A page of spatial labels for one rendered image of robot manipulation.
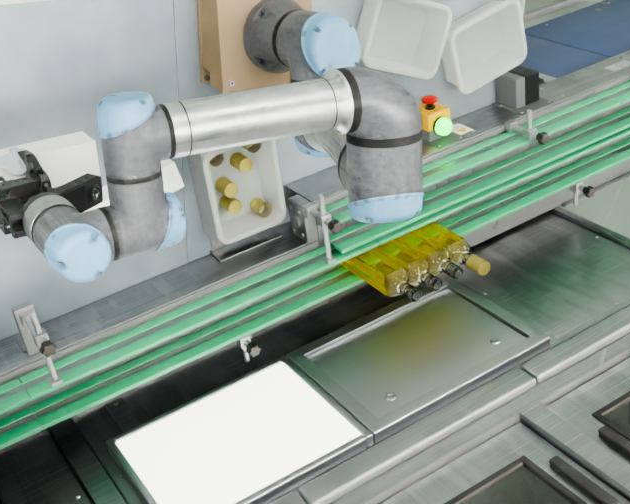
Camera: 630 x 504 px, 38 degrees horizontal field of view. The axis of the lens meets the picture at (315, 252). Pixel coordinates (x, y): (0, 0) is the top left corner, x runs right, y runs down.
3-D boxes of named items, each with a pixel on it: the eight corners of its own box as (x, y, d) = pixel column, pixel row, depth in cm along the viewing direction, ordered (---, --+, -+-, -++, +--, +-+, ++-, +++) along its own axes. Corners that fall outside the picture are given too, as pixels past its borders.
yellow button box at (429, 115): (411, 134, 232) (429, 142, 226) (408, 106, 228) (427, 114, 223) (433, 125, 235) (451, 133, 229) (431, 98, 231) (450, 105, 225)
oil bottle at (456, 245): (398, 238, 225) (455, 272, 209) (396, 218, 222) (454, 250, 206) (416, 230, 227) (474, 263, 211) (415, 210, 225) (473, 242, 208)
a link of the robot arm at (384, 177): (342, 66, 186) (434, 134, 137) (345, 138, 192) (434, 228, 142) (284, 72, 184) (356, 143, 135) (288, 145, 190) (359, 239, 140)
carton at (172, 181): (62, 208, 189) (71, 218, 185) (162, 153, 197) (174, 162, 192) (74, 232, 193) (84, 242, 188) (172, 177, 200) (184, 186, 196)
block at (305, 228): (290, 234, 215) (306, 245, 210) (284, 198, 210) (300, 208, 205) (303, 229, 217) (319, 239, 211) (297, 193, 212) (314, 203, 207)
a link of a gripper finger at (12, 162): (-22, 141, 142) (-3, 174, 136) (16, 132, 145) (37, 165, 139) (-19, 157, 144) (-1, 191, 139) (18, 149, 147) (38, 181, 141)
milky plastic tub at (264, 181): (203, 234, 210) (221, 248, 203) (184, 143, 198) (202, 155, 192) (269, 207, 217) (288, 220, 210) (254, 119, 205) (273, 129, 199)
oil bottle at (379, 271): (339, 265, 218) (393, 302, 202) (336, 244, 215) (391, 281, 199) (359, 256, 220) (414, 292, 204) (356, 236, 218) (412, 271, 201)
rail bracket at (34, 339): (19, 348, 192) (53, 401, 175) (-6, 280, 183) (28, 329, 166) (41, 339, 194) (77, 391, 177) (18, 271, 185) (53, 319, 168)
